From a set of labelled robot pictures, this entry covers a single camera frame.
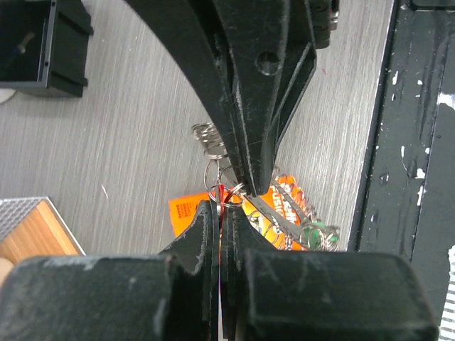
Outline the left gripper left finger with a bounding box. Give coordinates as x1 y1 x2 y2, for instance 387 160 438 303
1 201 219 340

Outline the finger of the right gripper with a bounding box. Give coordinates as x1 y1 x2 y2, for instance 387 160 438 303
127 0 246 181

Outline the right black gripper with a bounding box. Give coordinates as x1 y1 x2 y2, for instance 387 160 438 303
215 0 340 195

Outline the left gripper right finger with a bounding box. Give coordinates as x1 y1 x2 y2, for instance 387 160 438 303
220 207 439 340

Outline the large metal disc keyring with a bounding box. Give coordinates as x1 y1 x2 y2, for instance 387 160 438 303
191 122 340 251

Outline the green key tag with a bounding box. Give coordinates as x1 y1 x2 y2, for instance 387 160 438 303
299 222 339 251

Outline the orange snack pouch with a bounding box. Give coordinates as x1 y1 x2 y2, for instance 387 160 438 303
168 175 310 251

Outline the black plastic bin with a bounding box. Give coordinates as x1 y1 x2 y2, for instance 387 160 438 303
1 0 94 98

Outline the white toilet paper roll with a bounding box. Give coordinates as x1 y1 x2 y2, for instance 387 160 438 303
0 89 16 104

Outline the white wire shelf rack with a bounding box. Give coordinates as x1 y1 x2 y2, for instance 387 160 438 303
1 197 85 264

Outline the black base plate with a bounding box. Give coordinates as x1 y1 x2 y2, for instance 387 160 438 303
348 1 454 318

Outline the aluminium slotted rail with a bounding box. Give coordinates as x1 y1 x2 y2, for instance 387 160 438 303
438 246 455 341

